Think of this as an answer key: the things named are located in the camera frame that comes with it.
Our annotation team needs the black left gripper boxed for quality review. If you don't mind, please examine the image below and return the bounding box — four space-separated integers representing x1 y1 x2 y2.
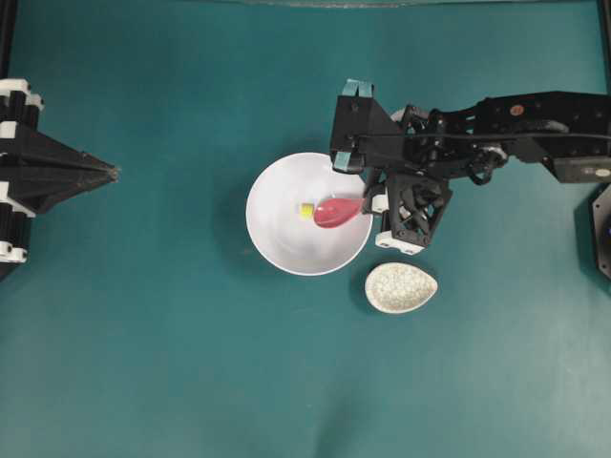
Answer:
1 78 119 263

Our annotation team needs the crackle glazed spoon rest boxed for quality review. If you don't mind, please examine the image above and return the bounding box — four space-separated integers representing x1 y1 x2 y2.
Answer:
365 262 438 314

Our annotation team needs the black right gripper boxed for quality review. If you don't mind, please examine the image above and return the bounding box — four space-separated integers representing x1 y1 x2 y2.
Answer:
362 168 453 255

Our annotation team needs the black left frame rail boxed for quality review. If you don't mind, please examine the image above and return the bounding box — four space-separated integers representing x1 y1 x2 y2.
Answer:
0 0 18 79

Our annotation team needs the black camera cable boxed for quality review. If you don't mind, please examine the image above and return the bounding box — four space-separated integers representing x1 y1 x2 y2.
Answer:
351 129 611 144

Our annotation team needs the yellow hexagonal prism block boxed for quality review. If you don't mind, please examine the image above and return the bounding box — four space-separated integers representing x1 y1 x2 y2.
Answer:
300 203 315 219

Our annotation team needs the white round bowl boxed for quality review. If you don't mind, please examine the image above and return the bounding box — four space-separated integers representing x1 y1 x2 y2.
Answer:
245 153 373 276

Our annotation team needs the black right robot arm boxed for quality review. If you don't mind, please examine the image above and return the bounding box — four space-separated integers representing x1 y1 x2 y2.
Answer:
361 92 610 255

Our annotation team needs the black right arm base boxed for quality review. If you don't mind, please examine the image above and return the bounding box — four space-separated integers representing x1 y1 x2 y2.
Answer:
574 184 610 290

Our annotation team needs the red ceramic spoon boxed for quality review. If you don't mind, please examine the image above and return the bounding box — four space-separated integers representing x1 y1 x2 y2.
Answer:
313 198 365 229

